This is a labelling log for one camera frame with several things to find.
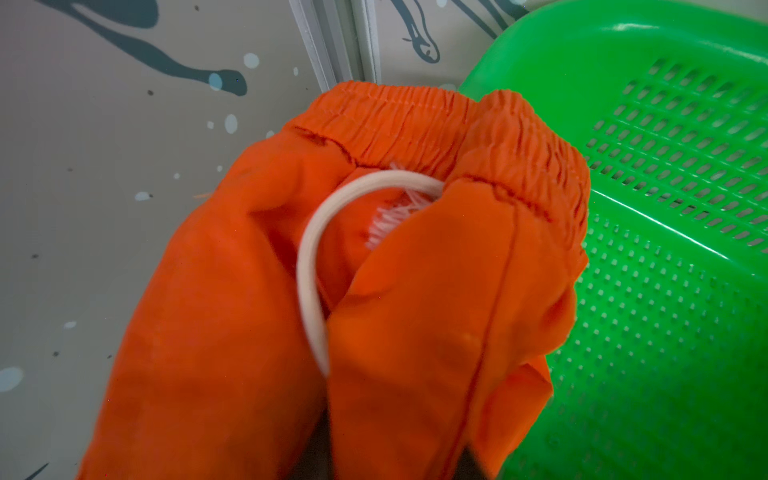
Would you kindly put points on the green plastic basket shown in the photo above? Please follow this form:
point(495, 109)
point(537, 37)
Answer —
point(664, 375)

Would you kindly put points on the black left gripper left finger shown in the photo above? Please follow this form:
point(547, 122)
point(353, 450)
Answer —
point(315, 462)

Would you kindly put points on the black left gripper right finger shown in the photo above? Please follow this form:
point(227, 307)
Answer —
point(468, 468)

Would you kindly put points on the aluminium frame corner post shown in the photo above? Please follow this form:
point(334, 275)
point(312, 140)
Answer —
point(341, 40)

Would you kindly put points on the orange shorts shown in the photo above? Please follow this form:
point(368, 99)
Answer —
point(398, 261)

